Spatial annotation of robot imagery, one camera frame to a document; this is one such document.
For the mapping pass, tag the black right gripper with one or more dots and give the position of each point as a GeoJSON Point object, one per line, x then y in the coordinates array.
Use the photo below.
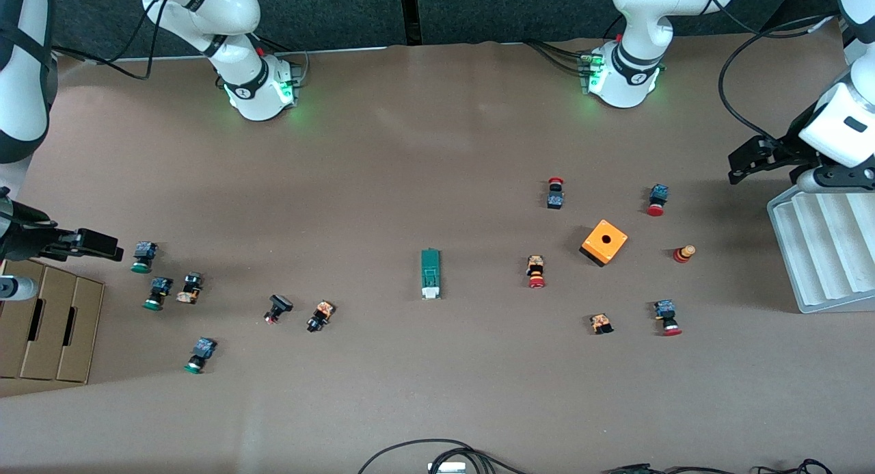
{"type": "Point", "coordinates": [35, 240]}

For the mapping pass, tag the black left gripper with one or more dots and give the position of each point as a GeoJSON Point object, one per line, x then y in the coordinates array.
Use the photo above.
{"type": "Point", "coordinates": [783, 154]}

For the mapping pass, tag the green terminal block module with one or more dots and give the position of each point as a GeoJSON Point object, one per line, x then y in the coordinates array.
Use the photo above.
{"type": "Point", "coordinates": [431, 272]}

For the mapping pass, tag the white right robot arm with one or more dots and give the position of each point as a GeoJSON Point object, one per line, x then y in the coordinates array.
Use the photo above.
{"type": "Point", "coordinates": [232, 9]}

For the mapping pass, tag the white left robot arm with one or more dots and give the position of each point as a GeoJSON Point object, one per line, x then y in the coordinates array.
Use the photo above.
{"type": "Point", "coordinates": [639, 22]}

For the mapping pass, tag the green push button blue block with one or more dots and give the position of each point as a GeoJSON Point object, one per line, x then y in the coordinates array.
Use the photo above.
{"type": "Point", "coordinates": [143, 255]}
{"type": "Point", "coordinates": [200, 354]}
{"type": "Point", "coordinates": [158, 293]}

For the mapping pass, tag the brown cardboard divider box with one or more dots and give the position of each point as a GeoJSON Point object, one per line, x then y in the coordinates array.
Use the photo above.
{"type": "Point", "coordinates": [48, 323]}

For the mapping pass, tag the red push button blue block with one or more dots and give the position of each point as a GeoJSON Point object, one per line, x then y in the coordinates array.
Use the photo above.
{"type": "Point", "coordinates": [666, 317]}
{"type": "Point", "coordinates": [657, 199]}

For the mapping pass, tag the red yellow button head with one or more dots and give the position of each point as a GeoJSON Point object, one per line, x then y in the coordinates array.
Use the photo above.
{"type": "Point", "coordinates": [683, 254]}

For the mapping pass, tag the grey ribbed plastic tray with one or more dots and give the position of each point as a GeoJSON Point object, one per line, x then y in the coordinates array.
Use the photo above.
{"type": "Point", "coordinates": [820, 255]}

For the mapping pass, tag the black square button red base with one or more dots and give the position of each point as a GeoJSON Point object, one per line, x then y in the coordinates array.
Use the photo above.
{"type": "Point", "coordinates": [278, 308]}

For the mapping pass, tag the red push button black block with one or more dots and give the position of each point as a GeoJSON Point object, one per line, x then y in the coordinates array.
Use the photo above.
{"type": "Point", "coordinates": [555, 195]}

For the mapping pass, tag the orange contact block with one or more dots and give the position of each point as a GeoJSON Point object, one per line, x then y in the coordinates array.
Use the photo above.
{"type": "Point", "coordinates": [601, 323]}

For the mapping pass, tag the red mushroom button orange block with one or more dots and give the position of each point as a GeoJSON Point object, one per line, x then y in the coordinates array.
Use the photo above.
{"type": "Point", "coordinates": [536, 271]}

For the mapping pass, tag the brown paper table cover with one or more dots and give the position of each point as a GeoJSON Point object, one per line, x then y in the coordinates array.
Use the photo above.
{"type": "Point", "coordinates": [437, 378]}

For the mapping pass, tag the silver white connector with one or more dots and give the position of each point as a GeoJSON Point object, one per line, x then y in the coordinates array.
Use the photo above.
{"type": "Point", "coordinates": [448, 468]}

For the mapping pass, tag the orange button enclosure box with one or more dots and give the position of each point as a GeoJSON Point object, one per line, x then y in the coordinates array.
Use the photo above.
{"type": "Point", "coordinates": [604, 241]}

